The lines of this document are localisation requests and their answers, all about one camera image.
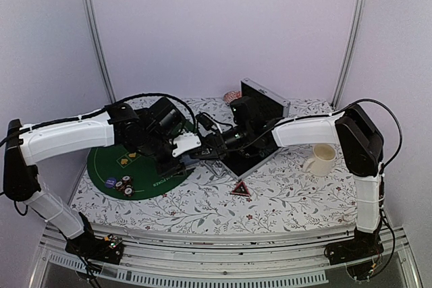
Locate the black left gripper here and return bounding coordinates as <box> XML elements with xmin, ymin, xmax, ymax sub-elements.
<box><xmin>138</xmin><ymin>130</ymin><xmax>187</xmax><ymax>179</ymax></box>

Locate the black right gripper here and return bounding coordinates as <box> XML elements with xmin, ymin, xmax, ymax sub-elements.
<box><xmin>191</xmin><ymin>123</ymin><xmax>252</xmax><ymax>161</ymax></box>

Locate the blue playing card deck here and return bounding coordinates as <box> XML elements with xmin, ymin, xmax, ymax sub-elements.
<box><xmin>180</xmin><ymin>154</ymin><xmax>200</xmax><ymax>169</ymax></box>

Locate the green and red chip stack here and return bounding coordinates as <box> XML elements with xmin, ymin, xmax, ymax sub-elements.
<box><xmin>114</xmin><ymin>175</ymin><xmax>134</xmax><ymax>197</ymax></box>

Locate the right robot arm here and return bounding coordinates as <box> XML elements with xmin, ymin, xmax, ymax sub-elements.
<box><xmin>190</xmin><ymin>96</ymin><xmax>388</xmax><ymax>258</ymax></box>

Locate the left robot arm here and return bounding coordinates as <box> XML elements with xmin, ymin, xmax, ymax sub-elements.
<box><xmin>1</xmin><ymin>95</ymin><xmax>201</xmax><ymax>257</ymax></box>

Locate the aluminium poker chip case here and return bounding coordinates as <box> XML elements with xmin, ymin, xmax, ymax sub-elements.
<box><xmin>222</xmin><ymin>78</ymin><xmax>290</xmax><ymax>180</ymax></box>

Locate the green round poker mat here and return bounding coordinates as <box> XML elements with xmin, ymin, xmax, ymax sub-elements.
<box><xmin>87</xmin><ymin>145</ymin><xmax>193</xmax><ymax>200</ymax></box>

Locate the black red triangle token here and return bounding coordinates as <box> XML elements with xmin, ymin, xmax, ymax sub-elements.
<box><xmin>230</xmin><ymin>181</ymin><xmax>250</xmax><ymax>197</ymax></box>

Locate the patterned ceramic bowl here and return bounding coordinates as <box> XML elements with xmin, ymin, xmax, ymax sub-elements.
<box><xmin>223</xmin><ymin>90</ymin><xmax>242</xmax><ymax>104</ymax></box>

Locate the white ribbed mug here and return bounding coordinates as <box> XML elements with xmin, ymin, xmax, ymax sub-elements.
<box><xmin>302</xmin><ymin>144</ymin><xmax>336</xmax><ymax>177</ymax></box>

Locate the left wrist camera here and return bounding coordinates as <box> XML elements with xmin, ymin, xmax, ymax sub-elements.
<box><xmin>171</xmin><ymin>132</ymin><xmax>201</xmax><ymax>157</ymax></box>

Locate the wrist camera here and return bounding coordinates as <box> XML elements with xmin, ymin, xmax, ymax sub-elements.
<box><xmin>171</xmin><ymin>132</ymin><xmax>201</xmax><ymax>157</ymax></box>
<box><xmin>196</xmin><ymin>112</ymin><xmax>222</xmax><ymax>133</ymax></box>

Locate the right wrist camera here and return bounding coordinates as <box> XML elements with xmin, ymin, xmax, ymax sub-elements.
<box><xmin>196</xmin><ymin>112</ymin><xmax>222</xmax><ymax>133</ymax></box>

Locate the aluminium front rail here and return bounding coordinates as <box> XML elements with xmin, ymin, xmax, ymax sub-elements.
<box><xmin>32</xmin><ymin>223</ymin><xmax>423</xmax><ymax>288</ymax></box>

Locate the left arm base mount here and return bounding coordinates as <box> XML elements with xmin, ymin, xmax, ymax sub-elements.
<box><xmin>65</xmin><ymin>232</ymin><xmax>124</xmax><ymax>265</ymax></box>

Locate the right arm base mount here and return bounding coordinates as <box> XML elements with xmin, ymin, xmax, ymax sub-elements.
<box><xmin>324</xmin><ymin>229</ymin><xmax>384</xmax><ymax>281</ymax></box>

